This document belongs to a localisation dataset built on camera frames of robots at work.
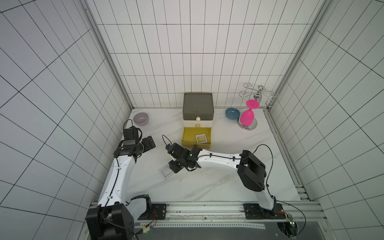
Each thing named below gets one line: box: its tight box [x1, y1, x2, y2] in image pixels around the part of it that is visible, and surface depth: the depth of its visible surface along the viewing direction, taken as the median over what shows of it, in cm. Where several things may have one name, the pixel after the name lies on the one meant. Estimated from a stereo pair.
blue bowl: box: [225, 107, 241, 120], surface depth 116 cm
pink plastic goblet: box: [240, 99, 260, 127], surface depth 91 cm
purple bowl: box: [133, 112, 149, 126], surface depth 111 cm
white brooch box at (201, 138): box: [195, 133, 208, 144], surface depth 102 cm
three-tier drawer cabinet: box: [181, 92, 215, 149], surface depth 98 cm
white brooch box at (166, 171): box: [158, 164, 175, 180], surface depth 86 cm
